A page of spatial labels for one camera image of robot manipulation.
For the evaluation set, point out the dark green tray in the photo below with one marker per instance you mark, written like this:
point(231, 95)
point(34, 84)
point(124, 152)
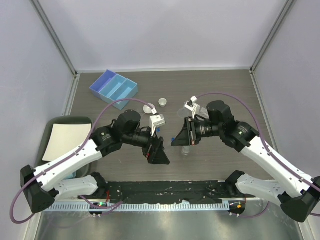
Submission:
point(69, 120)

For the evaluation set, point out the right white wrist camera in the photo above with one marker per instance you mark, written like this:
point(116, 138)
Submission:
point(192, 106)

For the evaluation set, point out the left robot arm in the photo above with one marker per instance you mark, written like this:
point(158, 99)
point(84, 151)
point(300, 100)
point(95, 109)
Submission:
point(43, 185)

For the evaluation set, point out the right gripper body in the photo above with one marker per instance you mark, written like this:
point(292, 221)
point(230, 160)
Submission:
point(200, 129)

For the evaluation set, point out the white slotted cable duct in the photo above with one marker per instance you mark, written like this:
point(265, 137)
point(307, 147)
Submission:
point(81, 206)

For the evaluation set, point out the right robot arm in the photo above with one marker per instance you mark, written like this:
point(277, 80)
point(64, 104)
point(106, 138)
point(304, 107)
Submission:
point(294, 191)

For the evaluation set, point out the blue compartment organizer tray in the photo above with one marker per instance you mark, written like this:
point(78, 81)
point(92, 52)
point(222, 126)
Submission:
point(111, 86)

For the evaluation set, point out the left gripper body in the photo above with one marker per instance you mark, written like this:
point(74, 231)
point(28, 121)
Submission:
point(149, 150)

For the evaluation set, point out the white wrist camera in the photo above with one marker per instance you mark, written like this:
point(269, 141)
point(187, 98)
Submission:
point(156, 120)
point(192, 106)

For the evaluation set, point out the white evaporating dish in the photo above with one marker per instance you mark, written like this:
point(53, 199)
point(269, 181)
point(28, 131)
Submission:
point(147, 108)

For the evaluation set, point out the clear plastic funnel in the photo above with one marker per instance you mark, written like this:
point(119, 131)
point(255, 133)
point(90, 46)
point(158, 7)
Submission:
point(183, 113)

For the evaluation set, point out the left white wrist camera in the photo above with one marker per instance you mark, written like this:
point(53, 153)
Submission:
point(156, 120)

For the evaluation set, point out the white ceramic crucible cup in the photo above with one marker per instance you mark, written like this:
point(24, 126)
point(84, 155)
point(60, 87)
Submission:
point(162, 102)

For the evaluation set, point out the clear test tube rack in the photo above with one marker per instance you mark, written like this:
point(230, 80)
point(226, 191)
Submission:
point(201, 111)

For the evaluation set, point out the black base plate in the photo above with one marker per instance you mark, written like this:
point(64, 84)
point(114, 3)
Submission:
point(168, 192)

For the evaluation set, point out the white paper sheet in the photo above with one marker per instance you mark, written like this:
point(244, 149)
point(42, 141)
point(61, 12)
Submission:
point(64, 138)

